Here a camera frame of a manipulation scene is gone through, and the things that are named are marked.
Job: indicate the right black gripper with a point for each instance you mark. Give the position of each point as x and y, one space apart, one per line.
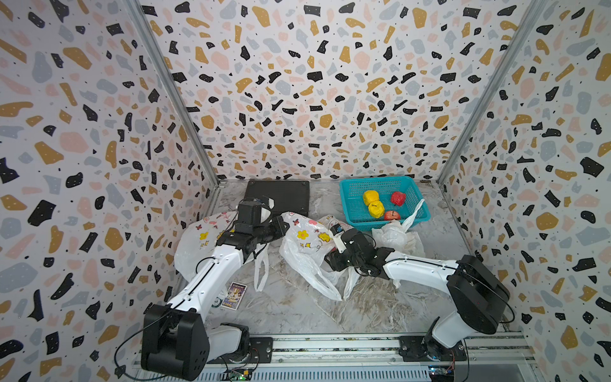
333 261

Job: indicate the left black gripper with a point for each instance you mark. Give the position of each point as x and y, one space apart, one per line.
279 232

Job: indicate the white plastic bag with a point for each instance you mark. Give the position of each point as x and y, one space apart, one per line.
199 240
396 234
304 247

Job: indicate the red apple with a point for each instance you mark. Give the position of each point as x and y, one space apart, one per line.
391 215

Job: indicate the red toy fruit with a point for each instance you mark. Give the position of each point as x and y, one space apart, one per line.
398 198

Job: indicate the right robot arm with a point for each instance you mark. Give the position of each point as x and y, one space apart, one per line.
478 298

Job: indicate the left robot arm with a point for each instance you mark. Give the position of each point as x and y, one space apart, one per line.
175 341

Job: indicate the black hard case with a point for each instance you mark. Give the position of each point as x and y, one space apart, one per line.
289 196

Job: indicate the teal plastic basket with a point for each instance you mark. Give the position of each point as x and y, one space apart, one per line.
356 212

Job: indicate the playing card box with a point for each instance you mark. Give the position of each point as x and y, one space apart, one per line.
234 296

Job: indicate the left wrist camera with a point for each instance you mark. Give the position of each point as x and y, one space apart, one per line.
253 212

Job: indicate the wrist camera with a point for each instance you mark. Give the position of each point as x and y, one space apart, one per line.
337 231
253 212

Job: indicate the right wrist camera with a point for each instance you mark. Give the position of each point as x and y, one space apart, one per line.
337 231

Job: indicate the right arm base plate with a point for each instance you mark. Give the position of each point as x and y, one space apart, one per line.
415 348

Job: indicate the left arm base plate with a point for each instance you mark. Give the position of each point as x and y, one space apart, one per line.
259 350

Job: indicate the aluminium front rail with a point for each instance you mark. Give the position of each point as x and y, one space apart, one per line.
377 357

